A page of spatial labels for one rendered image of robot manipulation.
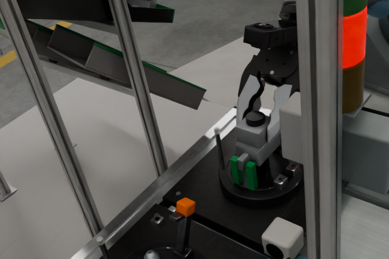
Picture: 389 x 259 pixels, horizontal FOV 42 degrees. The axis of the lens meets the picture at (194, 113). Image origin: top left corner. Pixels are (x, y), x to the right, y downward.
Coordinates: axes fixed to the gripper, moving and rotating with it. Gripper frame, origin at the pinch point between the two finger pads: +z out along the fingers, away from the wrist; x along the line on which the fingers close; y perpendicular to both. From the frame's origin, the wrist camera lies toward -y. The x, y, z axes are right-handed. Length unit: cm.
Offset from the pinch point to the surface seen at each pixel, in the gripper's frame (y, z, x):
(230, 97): 36.4, -8.8, 29.0
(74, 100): 23, 6, 66
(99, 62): -13.2, -1.4, 23.1
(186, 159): 7.9, 8.6, 15.3
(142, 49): 179, -44, 198
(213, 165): 7.5, 7.6, 9.1
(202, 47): 192, -57, 161
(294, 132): -18.7, 0.7, -14.9
